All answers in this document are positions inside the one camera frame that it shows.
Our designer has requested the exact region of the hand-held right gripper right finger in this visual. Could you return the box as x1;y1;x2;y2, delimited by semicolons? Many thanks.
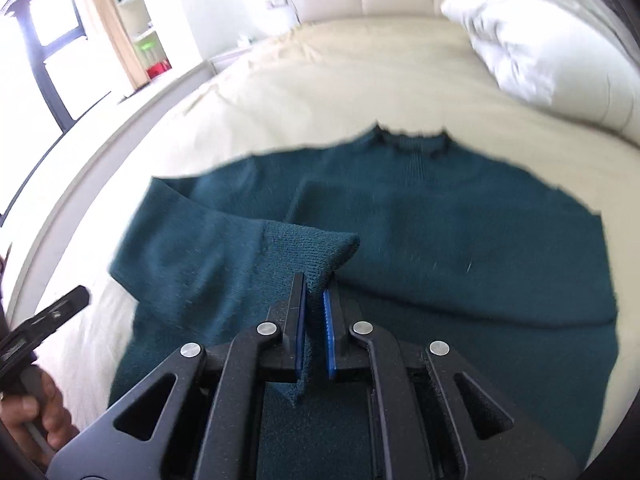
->
322;282;583;480

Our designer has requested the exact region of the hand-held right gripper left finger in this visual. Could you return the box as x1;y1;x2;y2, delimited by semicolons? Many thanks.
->
47;272;307;480

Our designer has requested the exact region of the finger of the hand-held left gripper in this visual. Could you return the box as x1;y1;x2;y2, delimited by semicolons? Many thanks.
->
0;285;91;353

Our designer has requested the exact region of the teal knit sweater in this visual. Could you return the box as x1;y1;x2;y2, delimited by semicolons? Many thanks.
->
107;122;621;480

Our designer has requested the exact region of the person's left hand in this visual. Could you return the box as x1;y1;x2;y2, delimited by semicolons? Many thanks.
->
0;367;81;457

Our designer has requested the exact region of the bed with cream sheet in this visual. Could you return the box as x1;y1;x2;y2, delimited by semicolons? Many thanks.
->
0;15;640;476

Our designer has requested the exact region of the dark framed window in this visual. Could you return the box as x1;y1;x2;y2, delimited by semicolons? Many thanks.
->
0;0;113;136

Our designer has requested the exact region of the beige curtain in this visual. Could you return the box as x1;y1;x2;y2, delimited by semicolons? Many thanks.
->
75;0;151;89

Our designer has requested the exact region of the white pillow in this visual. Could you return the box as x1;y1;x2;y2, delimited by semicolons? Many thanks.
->
440;0;637;107

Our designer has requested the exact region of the white wall shelf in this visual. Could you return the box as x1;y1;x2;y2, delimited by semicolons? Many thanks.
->
102;0;173;86

